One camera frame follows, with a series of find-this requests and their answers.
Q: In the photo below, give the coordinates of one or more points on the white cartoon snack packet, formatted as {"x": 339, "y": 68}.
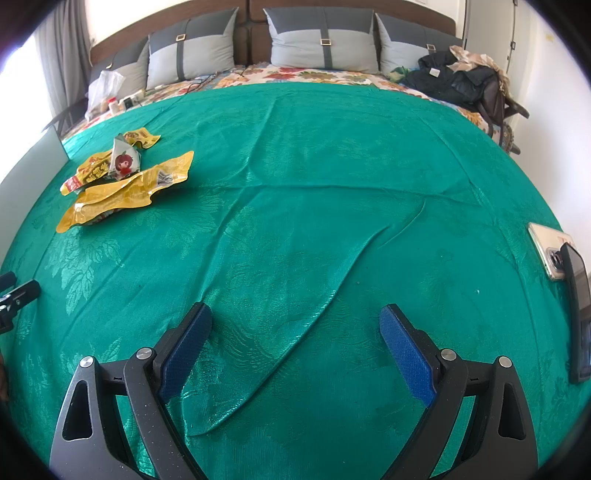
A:
{"x": 123, "y": 159}

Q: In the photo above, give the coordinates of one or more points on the grey two-tone pillow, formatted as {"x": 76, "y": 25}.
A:
{"x": 131, "y": 69}
{"x": 406, "y": 41}
{"x": 323, "y": 37}
{"x": 194, "y": 46}

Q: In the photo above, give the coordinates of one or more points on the white power strip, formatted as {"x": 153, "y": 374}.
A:
{"x": 134, "y": 98}

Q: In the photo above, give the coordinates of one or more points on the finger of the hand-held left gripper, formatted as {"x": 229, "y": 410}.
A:
{"x": 18, "y": 295}
{"x": 7, "y": 279}

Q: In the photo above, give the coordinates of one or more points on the small white bottle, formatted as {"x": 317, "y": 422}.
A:
{"x": 113, "y": 106}

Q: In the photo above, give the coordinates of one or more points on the silver smartphone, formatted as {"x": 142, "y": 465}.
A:
{"x": 547, "y": 244}

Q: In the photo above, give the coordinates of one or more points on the dark chair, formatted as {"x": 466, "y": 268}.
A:
{"x": 64, "y": 121}

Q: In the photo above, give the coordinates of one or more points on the white plastic bag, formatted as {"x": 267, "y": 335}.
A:
{"x": 104, "y": 90}

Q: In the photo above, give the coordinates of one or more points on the yellow red-striped snack packet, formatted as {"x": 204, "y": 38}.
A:
{"x": 90, "y": 174}

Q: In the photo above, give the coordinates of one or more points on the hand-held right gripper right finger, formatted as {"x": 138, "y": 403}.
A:
{"x": 408, "y": 355}

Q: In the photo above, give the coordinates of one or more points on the small green cloth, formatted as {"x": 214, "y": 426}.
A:
{"x": 399, "y": 73}

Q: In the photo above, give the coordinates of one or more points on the green patterned bedspread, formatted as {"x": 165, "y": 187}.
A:
{"x": 300, "y": 207}

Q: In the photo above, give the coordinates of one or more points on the small yellow cartoon snack packet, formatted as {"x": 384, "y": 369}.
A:
{"x": 141, "y": 137}

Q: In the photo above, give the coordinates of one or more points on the floral bed sheet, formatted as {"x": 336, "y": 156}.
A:
{"x": 323, "y": 76}

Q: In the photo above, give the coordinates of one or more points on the white board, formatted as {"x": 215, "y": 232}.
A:
{"x": 32, "y": 166}

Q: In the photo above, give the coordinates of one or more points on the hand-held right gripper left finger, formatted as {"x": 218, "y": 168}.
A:
{"x": 184, "y": 355}

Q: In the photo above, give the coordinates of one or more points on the beige patterned cloth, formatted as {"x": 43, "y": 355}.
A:
{"x": 475, "y": 57}

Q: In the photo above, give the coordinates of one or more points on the grey curtain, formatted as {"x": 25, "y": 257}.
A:
{"x": 64, "y": 55}

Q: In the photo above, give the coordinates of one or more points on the large yellow nut bag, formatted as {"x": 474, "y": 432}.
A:
{"x": 124, "y": 191}

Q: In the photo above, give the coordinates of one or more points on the black smartphone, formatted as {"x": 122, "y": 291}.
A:
{"x": 579, "y": 314}

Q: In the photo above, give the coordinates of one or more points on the black chair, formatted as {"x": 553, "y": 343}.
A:
{"x": 516, "y": 110}

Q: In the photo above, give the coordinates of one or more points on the brown padded headboard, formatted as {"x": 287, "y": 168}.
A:
{"x": 249, "y": 27}

